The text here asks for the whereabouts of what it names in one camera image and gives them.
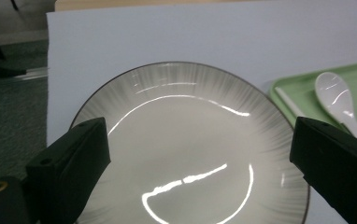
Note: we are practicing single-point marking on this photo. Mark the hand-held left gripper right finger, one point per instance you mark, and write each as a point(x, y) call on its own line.
point(338, 168)

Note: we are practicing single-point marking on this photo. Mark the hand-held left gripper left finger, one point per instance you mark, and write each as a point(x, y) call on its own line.
point(70, 168)

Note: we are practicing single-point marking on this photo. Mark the white ceramic spoon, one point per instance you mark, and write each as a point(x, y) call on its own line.
point(334, 93)

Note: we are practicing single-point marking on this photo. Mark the white ribbed plate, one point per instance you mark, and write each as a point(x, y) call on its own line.
point(182, 137)

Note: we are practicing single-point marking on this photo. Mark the metal floor rail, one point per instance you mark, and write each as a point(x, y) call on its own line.
point(11, 77)

